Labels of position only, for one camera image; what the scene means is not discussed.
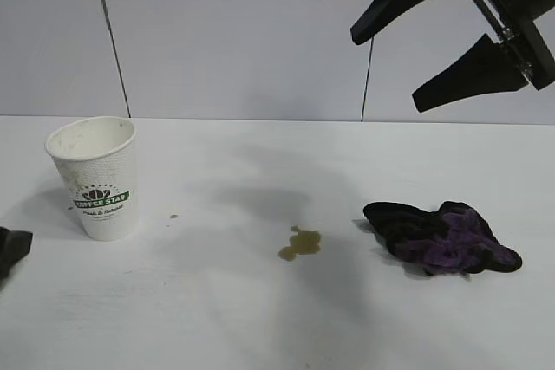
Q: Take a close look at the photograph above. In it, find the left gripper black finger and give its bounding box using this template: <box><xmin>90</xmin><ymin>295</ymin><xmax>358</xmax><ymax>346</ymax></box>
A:
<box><xmin>0</xmin><ymin>226</ymin><xmax>34</xmax><ymax>293</ymax></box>

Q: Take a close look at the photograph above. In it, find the black and purple cloth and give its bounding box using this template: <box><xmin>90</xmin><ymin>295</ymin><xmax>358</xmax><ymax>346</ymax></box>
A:
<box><xmin>362</xmin><ymin>199</ymin><xmax>524</xmax><ymax>278</ymax></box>

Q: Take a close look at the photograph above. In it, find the brown coffee spill puddle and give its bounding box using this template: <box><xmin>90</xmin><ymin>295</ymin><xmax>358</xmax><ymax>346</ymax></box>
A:
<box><xmin>277</xmin><ymin>224</ymin><xmax>323</xmax><ymax>263</ymax></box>

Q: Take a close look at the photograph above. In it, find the white paper coffee cup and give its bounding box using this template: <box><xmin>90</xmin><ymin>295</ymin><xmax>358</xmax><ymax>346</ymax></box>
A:
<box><xmin>45</xmin><ymin>116</ymin><xmax>140</xmax><ymax>242</ymax></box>

